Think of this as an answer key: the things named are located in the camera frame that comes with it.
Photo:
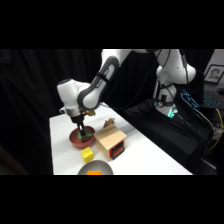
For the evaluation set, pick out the black draped robot stand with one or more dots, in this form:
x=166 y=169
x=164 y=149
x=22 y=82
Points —
x=160 y=133

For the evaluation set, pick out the gold wrist camera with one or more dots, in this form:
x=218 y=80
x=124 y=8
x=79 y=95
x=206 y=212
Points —
x=90 y=113

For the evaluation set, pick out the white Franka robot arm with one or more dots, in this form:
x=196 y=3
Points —
x=100 y=83

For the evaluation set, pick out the backlit keyboard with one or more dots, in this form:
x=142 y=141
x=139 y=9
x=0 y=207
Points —
x=213 y=100

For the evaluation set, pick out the black curtain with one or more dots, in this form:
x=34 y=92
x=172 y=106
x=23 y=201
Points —
x=30 y=100

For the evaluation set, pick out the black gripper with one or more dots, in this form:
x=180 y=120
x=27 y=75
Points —
x=76 y=118

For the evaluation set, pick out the orange block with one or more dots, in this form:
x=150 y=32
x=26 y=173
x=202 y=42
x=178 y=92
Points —
x=94 y=172

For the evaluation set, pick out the framed portrait picture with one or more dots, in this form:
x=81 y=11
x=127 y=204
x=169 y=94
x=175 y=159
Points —
x=214 y=74

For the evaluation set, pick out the grey bowl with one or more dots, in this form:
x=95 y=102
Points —
x=95 y=167

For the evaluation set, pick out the yellow cube block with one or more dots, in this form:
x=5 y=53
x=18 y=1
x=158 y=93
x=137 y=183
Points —
x=87 y=155

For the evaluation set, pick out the blue lit device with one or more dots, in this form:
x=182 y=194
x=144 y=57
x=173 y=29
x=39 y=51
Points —
x=190 y=98

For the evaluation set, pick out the pink bowl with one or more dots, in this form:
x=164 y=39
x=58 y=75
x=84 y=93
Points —
x=81 y=141

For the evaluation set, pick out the small brown wooden toy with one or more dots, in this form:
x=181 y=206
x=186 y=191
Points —
x=108 y=122

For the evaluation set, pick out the green status light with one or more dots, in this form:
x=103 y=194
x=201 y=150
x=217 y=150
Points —
x=171 y=113

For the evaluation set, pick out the wooden toy oven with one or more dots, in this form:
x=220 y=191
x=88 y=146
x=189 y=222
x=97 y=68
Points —
x=110 y=140

